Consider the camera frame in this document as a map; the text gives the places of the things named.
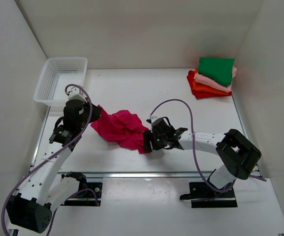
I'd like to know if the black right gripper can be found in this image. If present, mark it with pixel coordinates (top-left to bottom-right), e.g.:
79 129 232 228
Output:
143 129 167 153

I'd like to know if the magenta t-shirt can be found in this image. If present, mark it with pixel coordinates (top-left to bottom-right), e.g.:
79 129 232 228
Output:
91 109 149 154

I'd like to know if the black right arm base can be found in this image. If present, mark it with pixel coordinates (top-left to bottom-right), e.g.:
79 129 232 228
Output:
179 182 238 208

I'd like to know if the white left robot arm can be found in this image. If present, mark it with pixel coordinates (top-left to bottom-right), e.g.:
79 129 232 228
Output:
4 99 102 234

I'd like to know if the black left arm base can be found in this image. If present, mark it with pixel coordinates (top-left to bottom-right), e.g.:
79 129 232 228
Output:
61 172 103 207

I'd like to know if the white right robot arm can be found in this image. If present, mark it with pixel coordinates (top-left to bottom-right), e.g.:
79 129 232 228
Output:
143 116 262 197

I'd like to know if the white plastic basket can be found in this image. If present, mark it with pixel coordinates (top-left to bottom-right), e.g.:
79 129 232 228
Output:
33 57 88 107

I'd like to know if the red folded t-shirt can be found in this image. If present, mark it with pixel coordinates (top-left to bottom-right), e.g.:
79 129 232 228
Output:
187 70 232 99

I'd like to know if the orange folded t-shirt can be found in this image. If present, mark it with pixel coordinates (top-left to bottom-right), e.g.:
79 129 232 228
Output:
192 68 232 96

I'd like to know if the pink folded t-shirt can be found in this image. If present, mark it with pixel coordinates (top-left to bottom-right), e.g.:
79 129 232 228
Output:
193 66 238 93

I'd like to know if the green folded t-shirt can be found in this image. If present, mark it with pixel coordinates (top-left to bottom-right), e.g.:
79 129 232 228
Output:
198 57 235 87

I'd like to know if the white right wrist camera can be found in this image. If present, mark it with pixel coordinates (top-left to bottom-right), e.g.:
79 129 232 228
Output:
146 116 158 124

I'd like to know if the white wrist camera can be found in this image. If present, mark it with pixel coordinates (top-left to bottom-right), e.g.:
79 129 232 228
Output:
146 116 158 124
66 87 87 103

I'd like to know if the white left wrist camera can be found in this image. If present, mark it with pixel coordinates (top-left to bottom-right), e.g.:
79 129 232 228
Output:
66 87 87 103

